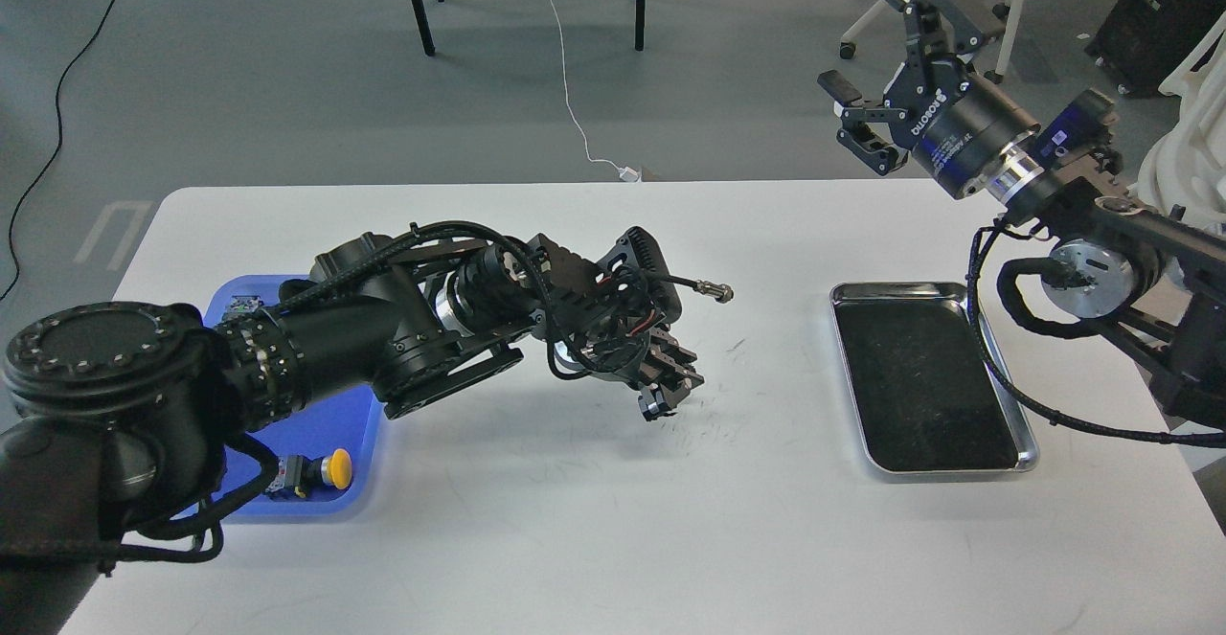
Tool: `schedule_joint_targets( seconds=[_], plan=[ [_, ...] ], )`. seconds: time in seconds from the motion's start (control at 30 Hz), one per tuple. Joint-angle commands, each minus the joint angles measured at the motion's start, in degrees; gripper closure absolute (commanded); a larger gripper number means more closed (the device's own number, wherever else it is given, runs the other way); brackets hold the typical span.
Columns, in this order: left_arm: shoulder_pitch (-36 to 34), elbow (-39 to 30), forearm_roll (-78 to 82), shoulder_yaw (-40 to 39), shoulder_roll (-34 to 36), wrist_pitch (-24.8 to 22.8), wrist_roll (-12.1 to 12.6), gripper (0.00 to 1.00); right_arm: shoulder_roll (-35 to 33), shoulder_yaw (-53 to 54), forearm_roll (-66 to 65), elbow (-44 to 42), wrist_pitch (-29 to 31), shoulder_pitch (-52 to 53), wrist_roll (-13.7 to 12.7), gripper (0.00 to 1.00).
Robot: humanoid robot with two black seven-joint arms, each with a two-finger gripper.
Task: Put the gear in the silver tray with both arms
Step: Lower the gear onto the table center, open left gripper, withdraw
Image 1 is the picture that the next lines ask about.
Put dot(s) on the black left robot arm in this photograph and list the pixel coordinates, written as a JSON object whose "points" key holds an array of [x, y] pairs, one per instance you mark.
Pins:
{"points": [[138, 424]]}

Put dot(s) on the small black gear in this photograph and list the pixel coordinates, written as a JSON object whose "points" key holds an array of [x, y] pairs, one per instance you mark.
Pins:
{"points": [[654, 411]]}

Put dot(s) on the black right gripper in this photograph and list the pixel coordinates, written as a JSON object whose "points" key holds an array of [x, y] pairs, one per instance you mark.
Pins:
{"points": [[948, 117]]}

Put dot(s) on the black equipment case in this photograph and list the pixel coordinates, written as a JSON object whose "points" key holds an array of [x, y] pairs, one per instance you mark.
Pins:
{"points": [[1142, 41]]}

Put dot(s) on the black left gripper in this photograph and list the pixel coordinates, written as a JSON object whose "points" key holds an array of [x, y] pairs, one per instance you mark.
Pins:
{"points": [[651, 361]]}

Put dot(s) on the yellow push button switch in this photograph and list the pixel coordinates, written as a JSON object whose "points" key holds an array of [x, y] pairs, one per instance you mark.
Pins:
{"points": [[298, 477]]}

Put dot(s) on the silver metal tray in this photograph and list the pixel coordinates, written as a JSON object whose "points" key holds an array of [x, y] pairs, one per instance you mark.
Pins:
{"points": [[925, 402]]}

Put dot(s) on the green push button switch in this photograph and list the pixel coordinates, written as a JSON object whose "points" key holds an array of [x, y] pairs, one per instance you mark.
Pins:
{"points": [[241, 306]]}

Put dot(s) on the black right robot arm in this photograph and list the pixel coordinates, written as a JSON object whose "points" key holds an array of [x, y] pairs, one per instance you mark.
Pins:
{"points": [[1149, 284]]}

